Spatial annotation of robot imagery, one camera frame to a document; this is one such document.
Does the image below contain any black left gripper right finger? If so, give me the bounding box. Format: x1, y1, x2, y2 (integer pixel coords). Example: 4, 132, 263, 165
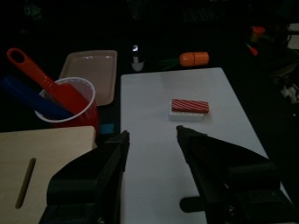
175, 125, 299, 224

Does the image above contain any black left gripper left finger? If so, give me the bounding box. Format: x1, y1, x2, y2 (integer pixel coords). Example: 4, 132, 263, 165
39, 129, 131, 224

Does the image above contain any pink rectangular plate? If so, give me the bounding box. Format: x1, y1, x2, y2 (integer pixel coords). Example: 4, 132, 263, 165
59, 49, 119, 107

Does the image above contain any wooden board with slot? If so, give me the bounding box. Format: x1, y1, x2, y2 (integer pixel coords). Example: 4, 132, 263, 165
0, 125, 98, 224

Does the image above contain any blue tape square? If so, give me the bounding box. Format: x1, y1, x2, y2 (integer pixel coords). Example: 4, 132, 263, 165
99, 122, 116, 135

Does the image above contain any red plastic cup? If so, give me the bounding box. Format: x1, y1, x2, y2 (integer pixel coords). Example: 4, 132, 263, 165
33, 76, 100, 130

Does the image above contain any white plastic cutting board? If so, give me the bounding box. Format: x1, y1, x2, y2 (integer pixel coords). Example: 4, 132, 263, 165
119, 66, 291, 224

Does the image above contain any blue toy utensil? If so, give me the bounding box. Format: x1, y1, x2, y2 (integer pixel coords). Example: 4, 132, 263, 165
0, 75, 74, 121

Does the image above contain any red toy spatula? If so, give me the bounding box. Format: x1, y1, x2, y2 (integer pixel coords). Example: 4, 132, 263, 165
5, 47, 90, 116

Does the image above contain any orange toy carrot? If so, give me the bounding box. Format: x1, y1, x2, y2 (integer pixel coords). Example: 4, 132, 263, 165
159, 51, 211, 70

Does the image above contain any small grey black toy piece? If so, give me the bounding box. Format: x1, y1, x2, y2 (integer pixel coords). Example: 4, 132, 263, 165
130, 44, 146, 73

